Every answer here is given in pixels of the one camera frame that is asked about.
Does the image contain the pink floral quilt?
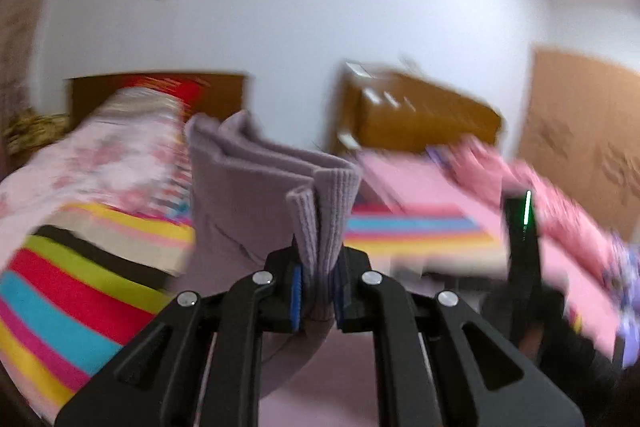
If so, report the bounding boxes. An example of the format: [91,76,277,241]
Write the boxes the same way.
[0,87,193,253]

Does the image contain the brown floral cloth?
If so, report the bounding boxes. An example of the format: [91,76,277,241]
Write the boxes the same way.
[2,109,68,155]

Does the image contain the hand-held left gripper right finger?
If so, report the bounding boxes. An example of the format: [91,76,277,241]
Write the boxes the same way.
[334,248,586,427]

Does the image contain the carved wooden headboard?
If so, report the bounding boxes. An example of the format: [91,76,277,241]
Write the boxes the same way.
[330,62,503,158]

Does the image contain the red pillow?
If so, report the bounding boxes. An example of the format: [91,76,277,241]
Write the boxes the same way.
[125,76,206,108]

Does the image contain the purple pants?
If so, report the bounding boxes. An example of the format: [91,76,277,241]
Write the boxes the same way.
[175,109,386,427]

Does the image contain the small purple item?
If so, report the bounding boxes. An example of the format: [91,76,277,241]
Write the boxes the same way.
[427,146,453,168]

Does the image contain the light wooden wardrobe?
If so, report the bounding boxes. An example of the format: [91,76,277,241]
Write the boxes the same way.
[517,47,640,238]

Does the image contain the pink bed sheet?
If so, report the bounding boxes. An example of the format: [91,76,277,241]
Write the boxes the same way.
[357,147,618,353]

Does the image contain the striped floral curtain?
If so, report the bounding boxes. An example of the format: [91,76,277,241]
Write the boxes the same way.
[0,0,56,142]

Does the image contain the dark wooden headboard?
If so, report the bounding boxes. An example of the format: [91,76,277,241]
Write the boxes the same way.
[65,72,248,128]

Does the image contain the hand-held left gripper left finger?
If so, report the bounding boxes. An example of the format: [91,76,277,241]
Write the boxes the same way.
[55,248,303,427]

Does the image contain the colourful striped bed sheet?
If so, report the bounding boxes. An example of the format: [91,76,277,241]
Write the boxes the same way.
[0,202,508,423]

